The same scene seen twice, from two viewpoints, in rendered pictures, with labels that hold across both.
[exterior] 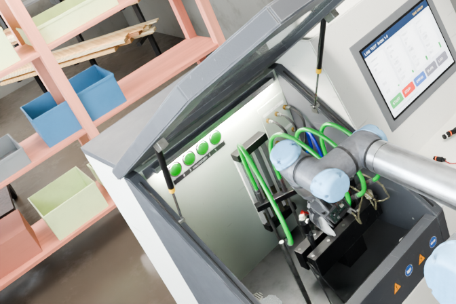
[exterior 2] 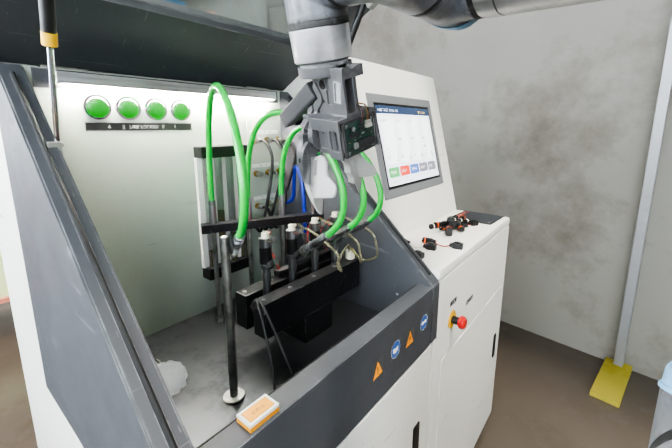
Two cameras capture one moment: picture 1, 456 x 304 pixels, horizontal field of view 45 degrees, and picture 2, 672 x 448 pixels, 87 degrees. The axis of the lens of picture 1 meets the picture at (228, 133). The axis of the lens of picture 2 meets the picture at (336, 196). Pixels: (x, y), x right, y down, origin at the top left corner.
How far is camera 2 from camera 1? 112 cm
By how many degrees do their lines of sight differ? 27
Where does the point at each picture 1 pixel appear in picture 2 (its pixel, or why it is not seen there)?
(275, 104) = (268, 129)
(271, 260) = (195, 322)
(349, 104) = not seen: hidden behind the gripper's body
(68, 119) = not seen: hidden behind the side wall
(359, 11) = (380, 71)
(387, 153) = not seen: outside the picture
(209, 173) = (152, 151)
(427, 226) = (423, 295)
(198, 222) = (102, 212)
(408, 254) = (400, 322)
